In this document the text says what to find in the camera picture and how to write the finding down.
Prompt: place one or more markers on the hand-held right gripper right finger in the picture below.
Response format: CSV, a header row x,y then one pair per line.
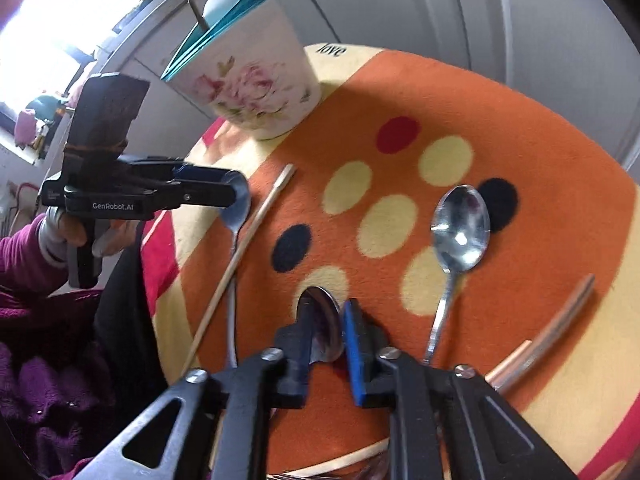
x,y
356,355

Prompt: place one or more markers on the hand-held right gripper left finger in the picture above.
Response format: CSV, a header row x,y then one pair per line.
x,y
295,360

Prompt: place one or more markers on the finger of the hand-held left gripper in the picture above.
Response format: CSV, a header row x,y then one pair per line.
x,y
210,195
200,174

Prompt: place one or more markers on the metal spoon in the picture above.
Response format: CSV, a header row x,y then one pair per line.
x,y
325,320
237,220
460,230

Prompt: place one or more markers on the white floral utensil holder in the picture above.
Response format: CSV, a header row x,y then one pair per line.
x,y
250,85

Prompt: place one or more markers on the dark wooden chopstick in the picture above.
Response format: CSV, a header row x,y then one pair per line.
x,y
198,15

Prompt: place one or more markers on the white rice paddle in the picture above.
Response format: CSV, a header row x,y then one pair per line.
x,y
222,5

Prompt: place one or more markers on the person's left forearm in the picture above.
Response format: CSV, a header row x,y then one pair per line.
x,y
25,260

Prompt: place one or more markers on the person's left hand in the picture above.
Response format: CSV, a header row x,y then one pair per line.
x,y
115,240

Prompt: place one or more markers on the pink cloth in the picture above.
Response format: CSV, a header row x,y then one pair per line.
x,y
25,127

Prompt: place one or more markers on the dark cloth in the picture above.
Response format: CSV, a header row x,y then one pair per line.
x,y
130,320

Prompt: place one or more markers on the printed orange blanket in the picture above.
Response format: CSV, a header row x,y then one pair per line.
x,y
350,135

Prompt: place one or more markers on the bright window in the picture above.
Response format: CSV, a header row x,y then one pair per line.
x,y
60,20

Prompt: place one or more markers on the purple fleece garment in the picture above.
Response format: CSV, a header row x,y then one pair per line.
x,y
40,385

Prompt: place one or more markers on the grey cabinet door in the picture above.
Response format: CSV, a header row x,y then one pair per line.
x,y
400,10

